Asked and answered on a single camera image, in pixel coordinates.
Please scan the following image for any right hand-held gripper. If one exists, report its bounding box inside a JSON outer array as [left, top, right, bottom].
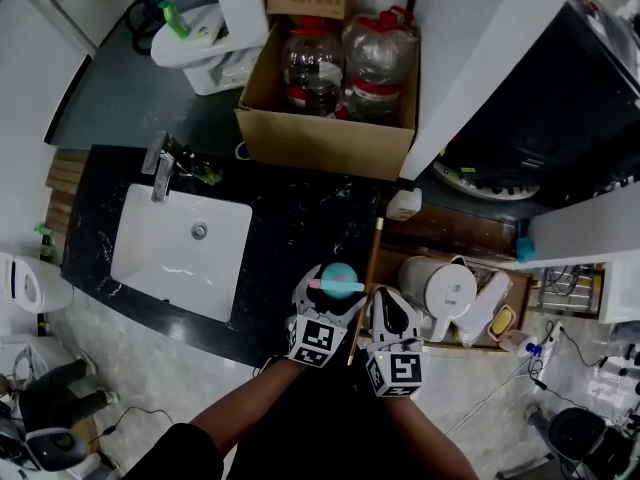
[[364, 286, 427, 399]]

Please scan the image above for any metal wire rack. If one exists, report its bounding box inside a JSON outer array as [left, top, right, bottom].
[[538, 262, 605, 315]]

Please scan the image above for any black waste bin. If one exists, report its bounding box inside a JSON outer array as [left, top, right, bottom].
[[438, 0, 640, 210]]

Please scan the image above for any white floor cable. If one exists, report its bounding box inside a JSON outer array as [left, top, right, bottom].
[[443, 356, 532, 437]]

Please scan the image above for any black marble table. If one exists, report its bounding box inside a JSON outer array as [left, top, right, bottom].
[[59, 142, 386, 369]]

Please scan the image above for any teal cup with pink toothbrush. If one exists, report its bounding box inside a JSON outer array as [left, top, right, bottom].
[[307, 261, 367, 301]]

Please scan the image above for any white door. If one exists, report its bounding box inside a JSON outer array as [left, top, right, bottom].
[[13, 0, 144, 53]]

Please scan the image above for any white plastic canister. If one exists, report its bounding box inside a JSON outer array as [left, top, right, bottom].
[[385, 187, 424, 222]]

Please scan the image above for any person's right forearm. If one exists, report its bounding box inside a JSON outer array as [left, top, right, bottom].
[[382, 391, 476, 480]]

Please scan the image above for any white dispenser appliance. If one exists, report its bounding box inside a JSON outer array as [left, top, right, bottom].
[[0, 251, 75, 315]]

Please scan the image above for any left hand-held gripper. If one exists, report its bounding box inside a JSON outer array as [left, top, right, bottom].
[[284, 263, 369, 369]]

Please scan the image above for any white toilet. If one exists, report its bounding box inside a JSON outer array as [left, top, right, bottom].
[[149, 3, 267, 97]]

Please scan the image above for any large cardboard box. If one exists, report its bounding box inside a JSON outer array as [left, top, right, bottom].
[[234, 16, 419, 182]]

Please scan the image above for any black round stool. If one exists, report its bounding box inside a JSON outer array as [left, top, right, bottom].
[[546, 407, 610, 465]]

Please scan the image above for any small teal cup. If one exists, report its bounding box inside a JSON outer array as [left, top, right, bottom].
[[514, 236, 537, 264]]

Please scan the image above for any person's left forearm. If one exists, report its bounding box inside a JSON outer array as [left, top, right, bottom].
[[188, 356, 301, 452]]

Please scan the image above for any white carton box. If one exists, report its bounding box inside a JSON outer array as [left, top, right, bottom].
[[216, 0, 272, 50]]

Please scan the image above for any black coiled hose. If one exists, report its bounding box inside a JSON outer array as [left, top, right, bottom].
[[124, 0, 167, 57]]

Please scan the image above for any white sink basin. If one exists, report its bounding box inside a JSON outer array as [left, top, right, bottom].
[[109, 182, 254, 325]]

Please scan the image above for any person's dark clothing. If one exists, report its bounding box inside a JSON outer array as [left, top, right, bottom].
[[119, 362, 481, 480]]

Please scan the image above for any yellow sponge in case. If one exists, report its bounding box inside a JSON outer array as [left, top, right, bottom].
[[486, 304, 518, 342]]

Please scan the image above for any dark bottle green cap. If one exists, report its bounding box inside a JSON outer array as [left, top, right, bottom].
[[33, 222, 56, 265]]

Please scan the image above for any chrome faucet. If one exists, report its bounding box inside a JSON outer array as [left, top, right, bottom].
[[141, 131, 177, 204]]

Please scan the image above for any black floor cable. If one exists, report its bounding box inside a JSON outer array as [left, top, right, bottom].
[[93, 406, 175, 445], [548, 319, 610, 370]]

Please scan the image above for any white electric kettle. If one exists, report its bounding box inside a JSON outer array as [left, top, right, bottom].
[[397, 254, 479, 344]]

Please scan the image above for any clear plastic jug red cap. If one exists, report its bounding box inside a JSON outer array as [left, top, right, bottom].
[[280, 15, 347, 117], [342, 6, 421, 125]]

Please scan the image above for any wooden slat board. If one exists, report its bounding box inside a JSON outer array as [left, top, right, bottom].
[[44, 149, 92, 250]]

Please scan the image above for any white round tray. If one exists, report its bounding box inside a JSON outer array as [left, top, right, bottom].
[[431, 159, 542, 202]]

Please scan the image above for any brown wooden cabinet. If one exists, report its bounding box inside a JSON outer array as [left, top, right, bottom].
[[366, 201, 535, 353]]

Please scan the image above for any white cabinet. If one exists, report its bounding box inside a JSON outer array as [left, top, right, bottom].
[[528, 181, 640, 325]]

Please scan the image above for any green plastic bottle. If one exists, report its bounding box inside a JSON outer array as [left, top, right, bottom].
[[158, 0, 192, 40]]

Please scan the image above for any grey white device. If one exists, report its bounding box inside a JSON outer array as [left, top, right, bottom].
[[24, 427, 90, 473]]

